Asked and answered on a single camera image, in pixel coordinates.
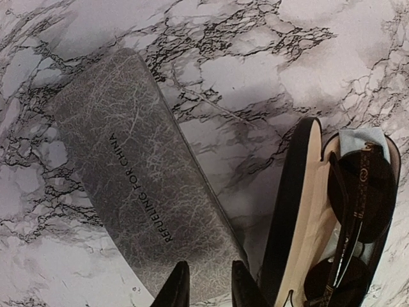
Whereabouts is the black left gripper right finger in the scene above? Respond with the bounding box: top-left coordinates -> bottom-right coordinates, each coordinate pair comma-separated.
231,260 -> 269,307

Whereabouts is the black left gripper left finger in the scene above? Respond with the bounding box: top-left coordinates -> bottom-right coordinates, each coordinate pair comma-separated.
150,261 -> 189,307

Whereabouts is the grey marbled glasses case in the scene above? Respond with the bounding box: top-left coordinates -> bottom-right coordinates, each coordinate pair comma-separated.
50,48 -> 247,303

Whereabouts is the black glasses case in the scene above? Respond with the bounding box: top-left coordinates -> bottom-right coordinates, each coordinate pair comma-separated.
255,116 -> 402,307

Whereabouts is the light blue cloth front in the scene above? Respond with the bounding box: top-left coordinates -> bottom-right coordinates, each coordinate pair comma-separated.
326,127 -> 401,276

